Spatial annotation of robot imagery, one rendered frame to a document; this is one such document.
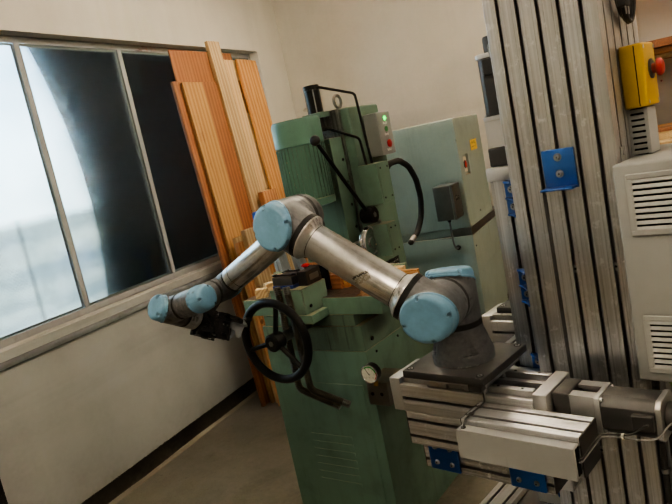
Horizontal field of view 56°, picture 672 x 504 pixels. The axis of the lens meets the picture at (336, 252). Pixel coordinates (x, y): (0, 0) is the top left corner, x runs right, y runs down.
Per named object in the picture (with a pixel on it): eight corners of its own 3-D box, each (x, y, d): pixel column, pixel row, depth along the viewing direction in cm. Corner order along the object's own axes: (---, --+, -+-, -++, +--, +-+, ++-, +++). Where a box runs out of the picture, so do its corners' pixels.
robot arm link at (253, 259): (322, 179, 167) (215, 274, 192) (301, 185, 157) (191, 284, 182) (347, 214, 166) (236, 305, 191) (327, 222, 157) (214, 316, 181)
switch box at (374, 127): (370, 157, 239) (362, 115, 236) (383, 154, 247) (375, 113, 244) (383, 155, 235) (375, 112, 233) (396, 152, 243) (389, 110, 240)
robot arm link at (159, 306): (164, 315, 170) (144, 323, 175) (195, 323, 179) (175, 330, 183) (165, 288, 174) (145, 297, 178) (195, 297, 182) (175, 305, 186)
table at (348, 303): (228, 324, 227) (224, 308, 226) (280, 299, 252) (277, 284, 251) (368, 324, 192) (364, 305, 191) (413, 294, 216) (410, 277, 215)
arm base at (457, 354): (506, 347, 155) (499, 309, 153) (476, 371, 144) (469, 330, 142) (453, 344, 165) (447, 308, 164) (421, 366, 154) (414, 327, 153)
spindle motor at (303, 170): (278, 213, 224) (259, 126, 219) (308, 204, 238) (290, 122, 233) (317, 208, 213) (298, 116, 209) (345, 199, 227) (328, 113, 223)
